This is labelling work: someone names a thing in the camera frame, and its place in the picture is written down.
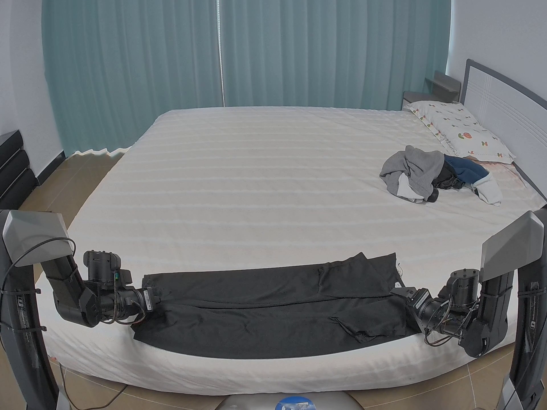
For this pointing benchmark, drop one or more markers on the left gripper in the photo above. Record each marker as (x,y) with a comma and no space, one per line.
(144,300)

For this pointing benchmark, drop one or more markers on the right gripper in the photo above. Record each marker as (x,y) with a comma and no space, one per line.
(425,310)

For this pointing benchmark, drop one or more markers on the black T-shirt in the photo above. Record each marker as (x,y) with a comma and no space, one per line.
(265,314)

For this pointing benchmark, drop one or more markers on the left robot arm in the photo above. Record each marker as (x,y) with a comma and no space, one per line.
(34,237)

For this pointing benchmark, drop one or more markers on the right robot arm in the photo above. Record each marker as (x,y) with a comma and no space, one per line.
(513,246)

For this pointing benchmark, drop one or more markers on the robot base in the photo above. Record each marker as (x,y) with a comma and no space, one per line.
(256,403)

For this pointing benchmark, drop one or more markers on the pile of clothes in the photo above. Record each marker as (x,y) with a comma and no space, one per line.
(414,169)

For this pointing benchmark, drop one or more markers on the bed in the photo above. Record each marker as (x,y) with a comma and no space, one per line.
(256,177)

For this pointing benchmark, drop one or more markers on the white printed pillow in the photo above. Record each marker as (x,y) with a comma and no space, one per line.
(461,130)

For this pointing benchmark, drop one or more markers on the black dressing table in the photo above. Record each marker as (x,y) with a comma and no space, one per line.
(15,169)

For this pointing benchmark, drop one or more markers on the grey bedside table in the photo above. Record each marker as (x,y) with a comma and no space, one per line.
(446,83)

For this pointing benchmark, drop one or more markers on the blue-green curtain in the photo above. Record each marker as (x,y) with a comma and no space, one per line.
(333,36)
(128,58)

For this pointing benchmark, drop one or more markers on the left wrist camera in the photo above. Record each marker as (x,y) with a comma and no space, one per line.
(123,278)

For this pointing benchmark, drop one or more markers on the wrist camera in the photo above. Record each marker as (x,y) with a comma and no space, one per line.
(123,278)
(445,291)

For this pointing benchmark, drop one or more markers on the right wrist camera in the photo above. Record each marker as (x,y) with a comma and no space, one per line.
(445,291)

